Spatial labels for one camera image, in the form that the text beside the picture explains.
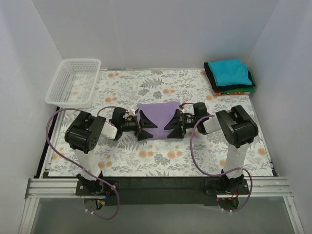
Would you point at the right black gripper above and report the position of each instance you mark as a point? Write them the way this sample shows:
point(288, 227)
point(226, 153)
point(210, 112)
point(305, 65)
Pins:
point(181, 122)

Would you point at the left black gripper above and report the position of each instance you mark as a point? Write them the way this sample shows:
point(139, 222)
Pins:
point(139, 124)

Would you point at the purple t shirt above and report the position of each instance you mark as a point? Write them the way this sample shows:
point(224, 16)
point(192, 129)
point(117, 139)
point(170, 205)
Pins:
point(159, 114)

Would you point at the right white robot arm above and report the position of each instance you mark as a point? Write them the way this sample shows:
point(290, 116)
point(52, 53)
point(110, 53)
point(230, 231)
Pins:
point(238, 128)

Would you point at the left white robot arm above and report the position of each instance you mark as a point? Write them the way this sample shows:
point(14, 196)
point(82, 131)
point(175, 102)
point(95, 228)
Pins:
point(85, 131)

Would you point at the floral table cloth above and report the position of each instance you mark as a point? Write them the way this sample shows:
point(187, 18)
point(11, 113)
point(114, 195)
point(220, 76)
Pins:
point(130, 157)

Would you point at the black folded t shirt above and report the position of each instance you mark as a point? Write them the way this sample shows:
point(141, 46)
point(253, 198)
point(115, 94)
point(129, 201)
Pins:
point(212, 81)

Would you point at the teal folded t shirt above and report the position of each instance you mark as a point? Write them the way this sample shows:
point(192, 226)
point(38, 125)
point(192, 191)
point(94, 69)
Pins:
point(229, 72)

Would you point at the white plastic basket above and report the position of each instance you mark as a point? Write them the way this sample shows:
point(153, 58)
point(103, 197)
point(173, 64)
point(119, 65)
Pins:
point(74, 83)

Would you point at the green folded t shirt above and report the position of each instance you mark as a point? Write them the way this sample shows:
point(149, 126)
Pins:
point(239, 91)

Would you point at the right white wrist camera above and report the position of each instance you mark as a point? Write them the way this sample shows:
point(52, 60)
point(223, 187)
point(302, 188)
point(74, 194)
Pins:
point(182, 108)

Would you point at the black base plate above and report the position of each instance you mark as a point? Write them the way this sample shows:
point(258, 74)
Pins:
point(159, 190)

